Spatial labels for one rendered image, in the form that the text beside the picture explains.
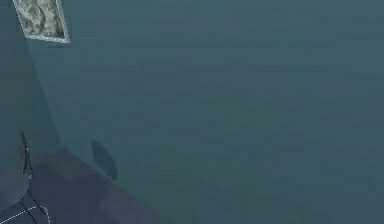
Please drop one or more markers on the dark blue stitched cushion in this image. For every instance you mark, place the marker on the dark blue stitched cushion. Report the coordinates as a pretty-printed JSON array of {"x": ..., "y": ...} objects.
[{"x": 23, "y": 213}]

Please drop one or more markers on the thin dark plant leaf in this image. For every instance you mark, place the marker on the thin dark plant leaf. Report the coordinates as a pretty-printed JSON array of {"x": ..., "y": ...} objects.
[{"x": 26, "y": 156}]

